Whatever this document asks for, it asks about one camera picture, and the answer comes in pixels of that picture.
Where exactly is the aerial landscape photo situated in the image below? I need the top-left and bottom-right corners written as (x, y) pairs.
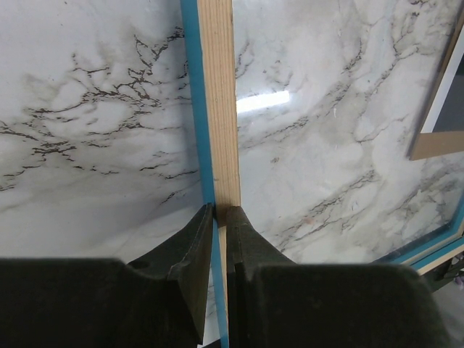
top-left (420, 31), bottom-right (463, 133)

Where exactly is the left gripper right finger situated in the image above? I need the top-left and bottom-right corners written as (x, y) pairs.
top-left (226, 207), bottom-right (452, 347)

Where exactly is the brown frame backing board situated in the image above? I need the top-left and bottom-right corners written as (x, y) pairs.
top-left (408, 14), bottom-right (463, 161)

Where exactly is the light wooden picture frame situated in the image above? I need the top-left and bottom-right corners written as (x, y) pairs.
top-left (181, 1), bottom-right (463, 347)

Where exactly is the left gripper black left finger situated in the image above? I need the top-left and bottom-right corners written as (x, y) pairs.
top-left (1, 204), bottom-right (213, 347)

